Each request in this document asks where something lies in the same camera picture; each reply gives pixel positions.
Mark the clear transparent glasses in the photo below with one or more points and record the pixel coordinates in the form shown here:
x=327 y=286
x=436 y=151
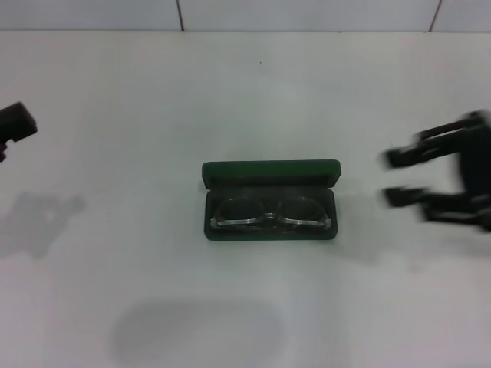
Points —
x=268 y=219

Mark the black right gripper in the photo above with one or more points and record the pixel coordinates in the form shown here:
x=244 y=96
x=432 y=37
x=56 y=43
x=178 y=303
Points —
x=477 y=168

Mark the green glasses case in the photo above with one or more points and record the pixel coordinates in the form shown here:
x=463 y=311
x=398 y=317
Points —
x=268 y=172

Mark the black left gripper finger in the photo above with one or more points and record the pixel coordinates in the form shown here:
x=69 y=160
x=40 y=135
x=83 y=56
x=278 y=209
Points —
x=17 y=122
x=3 y=151

